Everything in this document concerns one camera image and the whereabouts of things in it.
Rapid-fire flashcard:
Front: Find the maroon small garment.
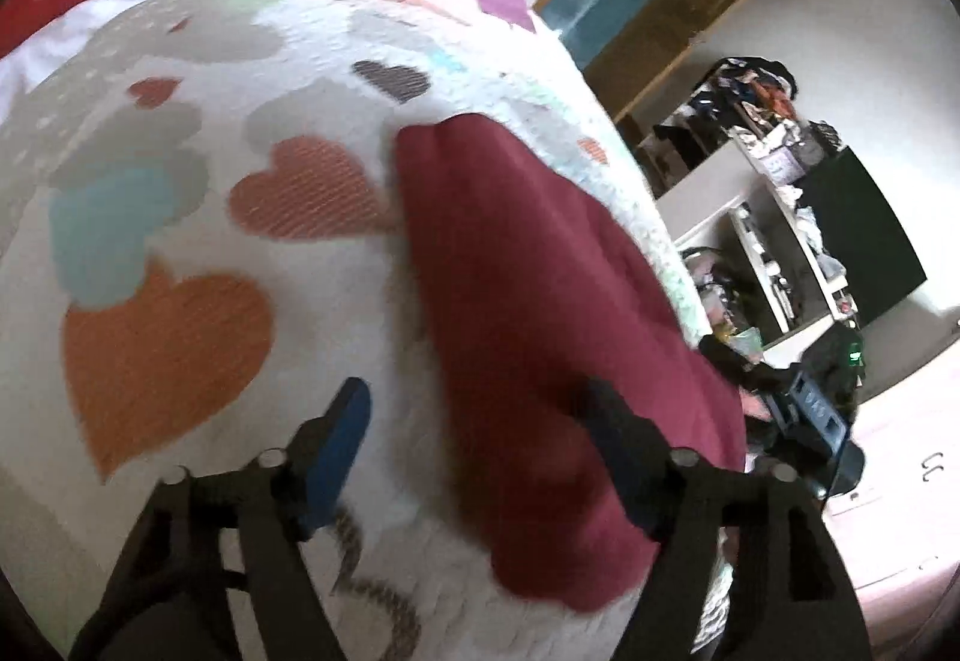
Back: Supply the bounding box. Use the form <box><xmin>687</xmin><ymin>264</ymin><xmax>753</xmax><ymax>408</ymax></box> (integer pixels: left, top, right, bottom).
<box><xmin>393</xmin><ymin>112</ymin><xmax>749</xmax><ymax>615</ymax></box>

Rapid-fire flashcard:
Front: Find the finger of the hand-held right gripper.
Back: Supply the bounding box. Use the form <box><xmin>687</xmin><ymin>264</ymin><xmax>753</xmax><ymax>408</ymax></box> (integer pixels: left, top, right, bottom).
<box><xmin>698</xmin><ymin>334</ymin><xmax>790</xmax><ymax>407</ymax></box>

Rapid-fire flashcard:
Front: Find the pile of mixed clothes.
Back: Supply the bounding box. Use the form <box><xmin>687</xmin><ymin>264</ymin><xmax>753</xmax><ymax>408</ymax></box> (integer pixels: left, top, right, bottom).
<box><xmin>686</xmin><ymin>56</ymin><xmax>850</xmax><ymax>188</ymax></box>

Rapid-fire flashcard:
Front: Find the white open shelf unit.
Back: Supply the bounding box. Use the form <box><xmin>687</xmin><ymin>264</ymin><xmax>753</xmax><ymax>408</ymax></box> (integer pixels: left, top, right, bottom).
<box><xmin>634</xmin><ymin>106</ymin><xmax>860</xmax><ymax>362</ymax></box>

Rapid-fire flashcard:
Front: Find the black flat panel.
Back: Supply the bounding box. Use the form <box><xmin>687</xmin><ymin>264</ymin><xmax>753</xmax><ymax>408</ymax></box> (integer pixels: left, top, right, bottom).
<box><xmin>793</xmin><ymin>146</ymin><xmax>929</xmax><ymax>330</ymax></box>

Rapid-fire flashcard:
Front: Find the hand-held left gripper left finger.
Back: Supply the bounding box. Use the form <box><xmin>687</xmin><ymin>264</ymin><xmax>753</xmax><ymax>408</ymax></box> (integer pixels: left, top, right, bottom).
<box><xmin>67</xmin><ymin>376</ymin><xmax>373</xmax><ymax>661</ymax></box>

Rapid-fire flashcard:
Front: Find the heart print blanket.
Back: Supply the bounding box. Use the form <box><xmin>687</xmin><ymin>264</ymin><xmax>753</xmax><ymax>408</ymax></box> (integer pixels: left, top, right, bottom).
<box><xmin>0</xmin><ymin>0</ymin><xmax>732</xmax><ymax>661</ymax></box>

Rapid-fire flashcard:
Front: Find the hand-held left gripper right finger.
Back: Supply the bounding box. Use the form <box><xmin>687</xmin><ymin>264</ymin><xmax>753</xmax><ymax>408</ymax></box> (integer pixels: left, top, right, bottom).
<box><xmin>581</xmin><ymin>379</ymin><xmax>875</xmax><ymax>661</ymax></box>

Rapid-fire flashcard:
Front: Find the wooden door frame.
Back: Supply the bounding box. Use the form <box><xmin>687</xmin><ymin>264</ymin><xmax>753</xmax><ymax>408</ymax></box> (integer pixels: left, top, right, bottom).
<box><xmin>534</xmin><ymin>0</ymin><xmax>794</xmax><ymax>125</ymax></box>

